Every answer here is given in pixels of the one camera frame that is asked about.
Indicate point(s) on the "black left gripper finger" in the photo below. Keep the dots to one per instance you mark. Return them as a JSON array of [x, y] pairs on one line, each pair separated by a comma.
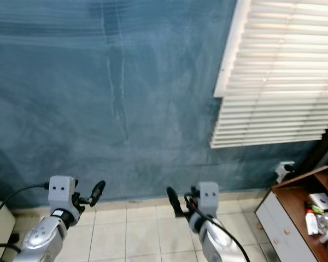
[[97, 192]]

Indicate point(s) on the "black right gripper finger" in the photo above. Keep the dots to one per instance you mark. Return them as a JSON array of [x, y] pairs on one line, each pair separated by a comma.
[[174, 199]]

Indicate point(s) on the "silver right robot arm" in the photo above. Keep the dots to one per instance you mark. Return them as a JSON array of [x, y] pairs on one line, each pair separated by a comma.
[[213, 243]]

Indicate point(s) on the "wooden desk with grey drawers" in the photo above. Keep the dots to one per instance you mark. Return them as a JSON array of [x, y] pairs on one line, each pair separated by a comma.
[[295, 199]]

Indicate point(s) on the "white bottle with red cap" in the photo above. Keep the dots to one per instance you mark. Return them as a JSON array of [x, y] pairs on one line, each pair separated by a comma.
[[311, 224]]

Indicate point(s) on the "white box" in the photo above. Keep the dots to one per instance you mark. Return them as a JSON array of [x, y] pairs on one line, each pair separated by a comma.
[[322, 201]]

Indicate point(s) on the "dark brown wooden panel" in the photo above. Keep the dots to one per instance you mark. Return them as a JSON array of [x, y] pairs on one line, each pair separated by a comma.
[[322, 142]]

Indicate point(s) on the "white window blinds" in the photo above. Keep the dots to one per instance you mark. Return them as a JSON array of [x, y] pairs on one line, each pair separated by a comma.
[[279, 82]]

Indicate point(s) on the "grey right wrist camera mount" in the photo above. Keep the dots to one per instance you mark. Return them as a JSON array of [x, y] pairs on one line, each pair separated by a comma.
[[208, 195]]

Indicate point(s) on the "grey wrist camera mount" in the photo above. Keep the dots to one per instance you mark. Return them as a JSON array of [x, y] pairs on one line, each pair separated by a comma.
[[208, 195], [60, 191]]

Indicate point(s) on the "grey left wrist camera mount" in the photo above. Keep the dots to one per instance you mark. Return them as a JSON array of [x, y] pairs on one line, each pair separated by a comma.
[[60, 191]]

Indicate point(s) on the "white window frame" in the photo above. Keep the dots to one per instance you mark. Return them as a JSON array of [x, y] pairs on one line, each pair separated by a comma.
[[232, 49]]

